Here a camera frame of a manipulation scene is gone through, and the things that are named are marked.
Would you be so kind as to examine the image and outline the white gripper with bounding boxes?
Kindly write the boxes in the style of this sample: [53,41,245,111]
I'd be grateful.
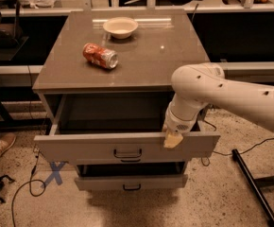
[163,110,196,148]

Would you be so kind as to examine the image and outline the grey top drawer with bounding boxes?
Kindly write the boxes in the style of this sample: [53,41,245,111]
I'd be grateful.
[35,93,219,166]

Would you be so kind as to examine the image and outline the grey drawer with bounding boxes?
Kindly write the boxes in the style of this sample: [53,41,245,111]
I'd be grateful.
[35,93,219,166]
[75,174,188,191]

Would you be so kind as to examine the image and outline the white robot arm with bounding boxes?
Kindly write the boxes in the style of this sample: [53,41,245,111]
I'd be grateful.
[164,63,274,148]

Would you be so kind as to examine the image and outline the grey bottom drawer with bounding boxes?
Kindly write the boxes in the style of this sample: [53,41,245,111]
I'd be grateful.
[75,174,188,191]

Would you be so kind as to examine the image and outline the grey drawer cabinet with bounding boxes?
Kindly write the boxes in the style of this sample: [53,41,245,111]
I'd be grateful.
[33,10,208,182]

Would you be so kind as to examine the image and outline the black metal table leg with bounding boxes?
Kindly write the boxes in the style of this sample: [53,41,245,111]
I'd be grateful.
[231,149,274,227]

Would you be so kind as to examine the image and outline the red soda can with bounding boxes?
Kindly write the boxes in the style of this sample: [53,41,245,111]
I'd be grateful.
[82,43,118,69]

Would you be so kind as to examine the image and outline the white paper bowl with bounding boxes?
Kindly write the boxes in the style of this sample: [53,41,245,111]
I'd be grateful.
[103,17,138,39]

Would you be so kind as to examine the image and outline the brown shoe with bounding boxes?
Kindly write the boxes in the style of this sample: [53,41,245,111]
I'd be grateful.
[0,132,17,170]

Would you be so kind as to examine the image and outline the dark handbag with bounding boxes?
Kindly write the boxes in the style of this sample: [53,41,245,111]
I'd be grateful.
[0,0,28,61]

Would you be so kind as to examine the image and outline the black floor cable right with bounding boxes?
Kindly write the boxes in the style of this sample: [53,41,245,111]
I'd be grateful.
[200,119,274,167]

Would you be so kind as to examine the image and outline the black floor cable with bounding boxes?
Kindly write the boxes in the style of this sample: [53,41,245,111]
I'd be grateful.
[10,154,47,227]
[200,119,274,167]

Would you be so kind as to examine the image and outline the black floor cable left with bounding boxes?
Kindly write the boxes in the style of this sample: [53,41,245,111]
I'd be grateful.
[10,154,47,227]

